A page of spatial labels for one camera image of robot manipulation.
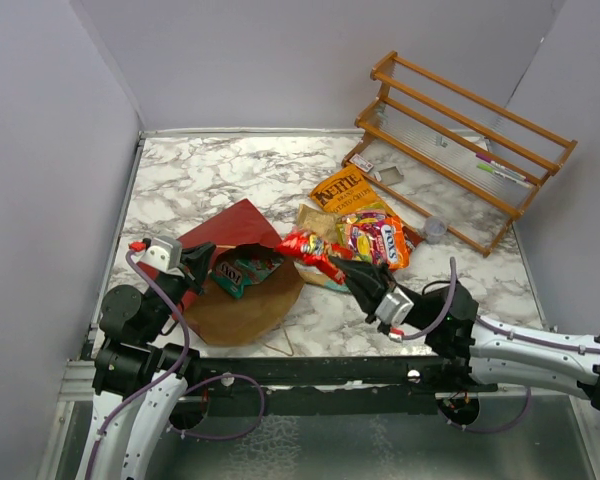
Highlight orange Fox's fruits candy bag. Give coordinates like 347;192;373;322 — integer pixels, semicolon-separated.
336;209;410;270

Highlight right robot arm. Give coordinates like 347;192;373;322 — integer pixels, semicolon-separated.
332;258;600;411

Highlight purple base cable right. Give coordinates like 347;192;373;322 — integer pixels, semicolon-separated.
444;384;534;435

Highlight teal Fox's candy bag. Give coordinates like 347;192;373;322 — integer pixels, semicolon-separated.
211;254;284;299

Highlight small clear plastic cup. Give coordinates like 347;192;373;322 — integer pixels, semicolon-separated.
423;216;448;245

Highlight small white red card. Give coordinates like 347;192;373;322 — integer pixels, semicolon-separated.
349;154;374;173

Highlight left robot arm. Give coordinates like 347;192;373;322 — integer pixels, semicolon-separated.
76;236;216;479

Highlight small grey tray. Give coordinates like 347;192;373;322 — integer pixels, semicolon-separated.
373;165;404;186

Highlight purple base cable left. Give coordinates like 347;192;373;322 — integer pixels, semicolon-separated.
162;372;265;441

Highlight wooden orange shelf rack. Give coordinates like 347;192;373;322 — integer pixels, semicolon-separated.
342;51;578;256

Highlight brown red paper bag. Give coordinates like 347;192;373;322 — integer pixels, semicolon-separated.
138;198;306;357

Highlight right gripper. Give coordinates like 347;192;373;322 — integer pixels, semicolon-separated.
327;255;434;332

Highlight orange Kettle chips bag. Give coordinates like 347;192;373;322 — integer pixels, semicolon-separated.
309;165;380;215

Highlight gold snack bag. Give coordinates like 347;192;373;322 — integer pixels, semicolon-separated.
295;204;350;294

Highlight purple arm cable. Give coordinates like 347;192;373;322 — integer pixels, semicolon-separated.
389;257;600;357
82;248;191;480

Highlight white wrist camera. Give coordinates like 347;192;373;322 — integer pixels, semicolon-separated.
372;288;414;342
129;236;184;277

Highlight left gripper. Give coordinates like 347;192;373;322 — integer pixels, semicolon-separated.
144;240;215;340

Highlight red nut mix bag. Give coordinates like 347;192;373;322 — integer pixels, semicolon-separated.
274;230;353;285

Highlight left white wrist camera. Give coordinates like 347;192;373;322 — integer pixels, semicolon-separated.
129;236;184;277

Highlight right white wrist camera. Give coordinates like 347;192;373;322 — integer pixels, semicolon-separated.
372;288;414;342

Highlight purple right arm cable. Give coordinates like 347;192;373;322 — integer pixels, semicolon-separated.
389;257;600;357

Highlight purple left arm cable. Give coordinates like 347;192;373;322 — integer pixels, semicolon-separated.
82;248;191;480

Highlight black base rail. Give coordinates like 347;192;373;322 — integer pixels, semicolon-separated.
174;356;496;421

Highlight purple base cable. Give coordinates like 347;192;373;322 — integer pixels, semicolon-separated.
162;372;265;441
444;384;534;435

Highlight markers on shelf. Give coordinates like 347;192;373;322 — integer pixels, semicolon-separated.
476;153;532;188

